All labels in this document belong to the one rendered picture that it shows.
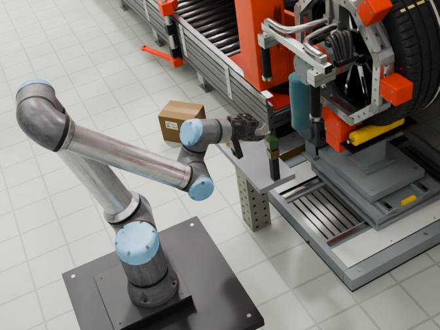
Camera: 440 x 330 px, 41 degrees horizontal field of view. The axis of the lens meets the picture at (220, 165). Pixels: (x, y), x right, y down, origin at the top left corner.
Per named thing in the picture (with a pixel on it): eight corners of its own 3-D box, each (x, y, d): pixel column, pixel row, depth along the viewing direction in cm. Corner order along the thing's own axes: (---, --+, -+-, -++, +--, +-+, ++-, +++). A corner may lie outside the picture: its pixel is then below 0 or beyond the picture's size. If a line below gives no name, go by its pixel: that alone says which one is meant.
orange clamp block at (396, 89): (395, 88, 214) (412, 99, 208) (378, 95, 212) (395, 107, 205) (396, 71, 209) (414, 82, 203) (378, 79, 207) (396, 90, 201)
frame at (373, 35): (389, 140, 229) (398, 11, 194) (375, 146, 227) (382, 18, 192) (309, 80, 267) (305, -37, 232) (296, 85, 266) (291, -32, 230)
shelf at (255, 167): (295, 178, 243) (295, 173, 241) (260, 195, 238) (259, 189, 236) (244, 127, 273) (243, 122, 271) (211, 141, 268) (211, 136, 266)
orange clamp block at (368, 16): (382, 20, 205) (393, 5, 196) (364, 27, 203) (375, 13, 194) (372, 4, 206) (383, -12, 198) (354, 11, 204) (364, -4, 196)
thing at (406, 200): (439, 199, 269) (442, 183, 263) (376, 232, 259) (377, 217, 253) (369, 143, 305) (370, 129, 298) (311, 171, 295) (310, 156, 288)
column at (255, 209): (271, 223, 283) (264, 156, 255) (253, 232, 280) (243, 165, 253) (260, 211, 290) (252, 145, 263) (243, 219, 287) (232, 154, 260)
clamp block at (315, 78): (336, 79, 208) (336, 66, 205) (315, 88, 206) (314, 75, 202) (327, 73, 212) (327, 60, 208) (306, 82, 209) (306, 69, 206)
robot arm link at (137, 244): (129, 291, 206) (115, 258, 195) (122, 257, 219) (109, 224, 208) (171, 277, 208) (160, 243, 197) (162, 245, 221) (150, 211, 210)
